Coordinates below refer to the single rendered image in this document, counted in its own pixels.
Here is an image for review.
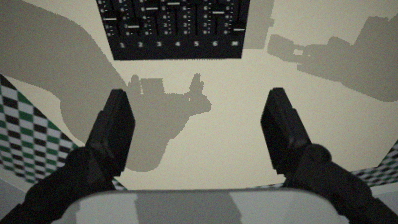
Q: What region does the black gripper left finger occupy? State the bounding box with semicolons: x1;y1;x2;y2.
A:
0;89;135;224

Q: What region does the black lighting desk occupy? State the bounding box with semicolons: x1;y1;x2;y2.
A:
96;0;250;61

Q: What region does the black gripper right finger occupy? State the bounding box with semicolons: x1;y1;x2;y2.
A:
261;88;398;224

